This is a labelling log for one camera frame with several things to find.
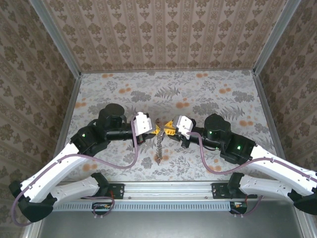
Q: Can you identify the metal keyring chain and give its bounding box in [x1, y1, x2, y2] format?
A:
[153, 118, 166, 166]

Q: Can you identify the floral patterned table cover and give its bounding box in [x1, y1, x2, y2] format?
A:
[61, 70, 285, 182]

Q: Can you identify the black control box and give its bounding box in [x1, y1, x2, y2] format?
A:
[92, 202, 112, 215]
[229, 201, 249, 214]

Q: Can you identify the aluminium side rail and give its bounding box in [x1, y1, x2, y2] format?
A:
[252, 71, 293, 179]
[48, 74, 83, 176]

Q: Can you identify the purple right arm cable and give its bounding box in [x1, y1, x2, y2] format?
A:
[187, 132, 317, 216]

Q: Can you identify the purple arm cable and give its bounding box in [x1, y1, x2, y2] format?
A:
[11, 114, 139, 227]
[187, 132, 317, 216]

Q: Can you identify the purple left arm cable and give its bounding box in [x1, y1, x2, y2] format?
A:
[11, 114, 139, 227]

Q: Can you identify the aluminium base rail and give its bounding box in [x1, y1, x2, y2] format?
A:
[108, 182, 232, 200]

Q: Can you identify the grey slotted cable duct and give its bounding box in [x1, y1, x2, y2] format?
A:
[53, 200, 248, 212]

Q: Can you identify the aluminium corner post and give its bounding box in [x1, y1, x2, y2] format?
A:
[252, 0, 302, 75]
[27, 0, 82, 79]

